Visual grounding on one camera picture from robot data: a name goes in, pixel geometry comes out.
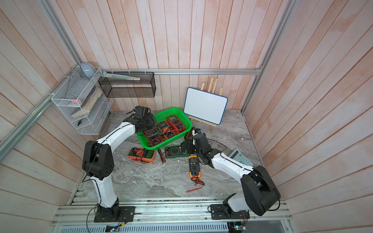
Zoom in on small black multimeter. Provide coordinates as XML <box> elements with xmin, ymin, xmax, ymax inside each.
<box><xmin>184</xmin><ymin>127</ymin><xmax>201</xmax><ymax>142</ymax></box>

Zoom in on red multimeter black face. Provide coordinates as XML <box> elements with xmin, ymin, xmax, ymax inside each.
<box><xmin>145</xmin><ymin>133</ymin><xmax>163</xmax><ymax>147</ymax></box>

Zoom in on yellow multimeter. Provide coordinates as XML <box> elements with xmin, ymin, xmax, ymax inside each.
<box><xmin>186</xmin><ymin>155</ymin><xmax>205</xmax><ymax>193</ymax></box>

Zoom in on green plastic basket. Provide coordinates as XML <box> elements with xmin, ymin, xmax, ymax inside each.
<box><xmin>138</xmin><ymin>108</ymin><xmax>192</xmax><ymax>150</ymax></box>

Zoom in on green horizontal multimeter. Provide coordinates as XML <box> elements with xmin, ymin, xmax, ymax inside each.
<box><xmin>165</xmin><ymin>146</ymin><xmax>190</xmax><ymax>159</ymax></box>

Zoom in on orange multimeter green face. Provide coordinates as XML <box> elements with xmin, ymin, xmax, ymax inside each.
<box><xmin>128</xmin><ymin>148</ymin><xmax>155</xmax><ymax>163</ymax></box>

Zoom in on dark green multimeter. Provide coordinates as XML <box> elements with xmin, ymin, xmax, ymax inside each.
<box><xmin>143</xmin><ymin>127</ymin><xmax>159</xmax><ymax>141</ymax></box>

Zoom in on orange black multimeter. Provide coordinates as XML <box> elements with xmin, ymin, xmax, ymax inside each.
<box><xmin>157</xmin><ymin>121</ymin><xmax>176</xmax><ymax>140</ymax></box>

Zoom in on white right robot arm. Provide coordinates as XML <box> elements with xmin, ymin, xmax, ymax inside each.
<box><xmin>186</xmin><ymin>133</ymin><xmax>281</xmax><ymax>220</ymax></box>

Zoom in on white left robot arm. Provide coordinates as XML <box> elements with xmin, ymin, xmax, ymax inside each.
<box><xmin>82</xmin><ymin>106</ymin><xmax>156</xmax><ymax>222</ymax></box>

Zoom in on blue framed whiteboard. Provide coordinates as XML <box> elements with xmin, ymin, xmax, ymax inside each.
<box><xmin>183</xmin><ymin>87</ymin><xmax>229</xmax><ymax>126</ymax></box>

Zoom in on light blue calculator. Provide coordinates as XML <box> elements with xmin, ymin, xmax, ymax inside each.
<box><xmin>229</xmin><ymin>149</ymin><xmax>254</xmax><ymax>167</ymax></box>

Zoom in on book on shelf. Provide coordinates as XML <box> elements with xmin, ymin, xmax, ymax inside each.
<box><xmin>71</xmin><ymin>86</ymin><xmax>102</xmax><ymax>118</ymax></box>

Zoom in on light green ruler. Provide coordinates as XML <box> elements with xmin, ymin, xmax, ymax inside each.
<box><xmin>102</xmin><ymin>72</ymin><xmax>141</xmax><ymax>81</ymax></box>

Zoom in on wooden easel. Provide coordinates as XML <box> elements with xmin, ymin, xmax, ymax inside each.
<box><xmin>188</xmin><ymin>77</ymin><xmax>223</xmax><ymax>134</ymax></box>

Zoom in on grey computer mouse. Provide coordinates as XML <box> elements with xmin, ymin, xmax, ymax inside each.
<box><xmin>80</xmin><ymin>62</ymin><xmax>96</xmax><ymax>79</ymax></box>

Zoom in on black mesh wall basket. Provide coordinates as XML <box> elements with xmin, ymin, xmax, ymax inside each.
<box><xmin>99</xmin><ymin>71</ymin><xmax>156</xmax><ymax>98</ymax></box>

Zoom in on white wire shelf rack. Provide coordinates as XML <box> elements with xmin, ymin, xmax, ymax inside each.
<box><xmin>51</xmin><ymin>65</ymin><xmax>113</xmax><ymax>136</ymax></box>

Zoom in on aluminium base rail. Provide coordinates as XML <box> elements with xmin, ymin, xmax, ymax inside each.
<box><xmin>49</xmin><ymin>199</ymin><xmax>297</xmax><ymax>233</ymax></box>

